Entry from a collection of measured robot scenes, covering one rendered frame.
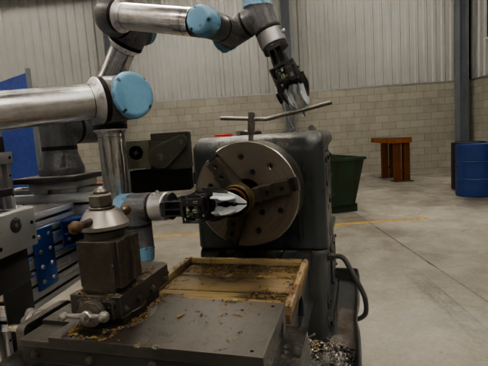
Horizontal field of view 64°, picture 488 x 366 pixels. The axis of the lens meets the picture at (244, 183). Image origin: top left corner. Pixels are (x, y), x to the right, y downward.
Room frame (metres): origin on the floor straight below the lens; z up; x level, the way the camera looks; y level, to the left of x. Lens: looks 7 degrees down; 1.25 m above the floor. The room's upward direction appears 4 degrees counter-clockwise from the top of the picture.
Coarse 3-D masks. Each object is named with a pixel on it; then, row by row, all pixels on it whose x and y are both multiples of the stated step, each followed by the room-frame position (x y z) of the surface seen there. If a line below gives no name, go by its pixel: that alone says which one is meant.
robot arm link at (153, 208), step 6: (156, 192) 1.02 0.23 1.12; (162, 192) 1.02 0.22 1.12; (150, 198) 1.00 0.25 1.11; (156, 198) 0.99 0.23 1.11; (162, 198) 1.00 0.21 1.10; (150, 204) 0.99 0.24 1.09; (156, 204) 0.99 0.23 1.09; (150, 210) 0.99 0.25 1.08; (156, 210) 0.98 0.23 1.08; (150, 216) 1.00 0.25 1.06; (156, 216) 0.99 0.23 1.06
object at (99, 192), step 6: (96, 192) 0.60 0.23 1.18; (102, 192) 0.61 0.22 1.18; (108, 192) 0.62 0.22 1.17; (90, 198) 0.60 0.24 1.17; (96, 198) 0.60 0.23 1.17; (102, 198) 0.60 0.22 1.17; (108, 198) 0.61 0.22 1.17; (90, 204) 0.60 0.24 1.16; (96, 204) 0.60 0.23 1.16; (102, 204) 0.60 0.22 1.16; (108, 204) 0.61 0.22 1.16; (90, 210) 0.60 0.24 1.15; (96, 210) 0.60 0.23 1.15; (102, 210) 0.60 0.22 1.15
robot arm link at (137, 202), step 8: (120, 200) 1.02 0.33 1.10; (128, 200) 1.01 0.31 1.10; (136, 200) 1.01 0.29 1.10; (144, 200) 1.00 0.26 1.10; (136, 208) 1.00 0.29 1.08; (144, 208) 0.99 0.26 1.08; (128, 216) 1.01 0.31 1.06; (136, 216) 1.01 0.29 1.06; (144, 216) 1.00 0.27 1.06; (136, 224) 1.01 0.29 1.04; (144, 224) 1.01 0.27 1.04
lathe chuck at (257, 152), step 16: (240, 144) 1.13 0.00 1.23; (256, 144) 1.12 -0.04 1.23; (224, 160) 1.15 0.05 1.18; (240, 160) 1.13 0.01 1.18; (256, 160) 1.12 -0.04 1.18; (272, 160) 1.11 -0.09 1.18; (288, 160) 1.12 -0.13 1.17; (208, 176) 1.16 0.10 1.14; (240, 176) 1.13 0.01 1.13; (256, 176) 1.12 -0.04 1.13; (272, 176) 1.11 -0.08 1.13; (288, 176) 1.09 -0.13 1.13; (256, 208) 1.12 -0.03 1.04; (272, 208) 1.11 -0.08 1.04; (288, 208) 1.10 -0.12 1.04; (208, 224) 1.17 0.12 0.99; (224, 224) 1.15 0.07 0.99; (256, 224) 1.12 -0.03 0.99; (272, 224) 1.11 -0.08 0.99; (288, 224) 1.10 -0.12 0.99; (240, 240) 1.14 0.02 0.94; (256, 240) 1.12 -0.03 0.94; (272, 240) 1.11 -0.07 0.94
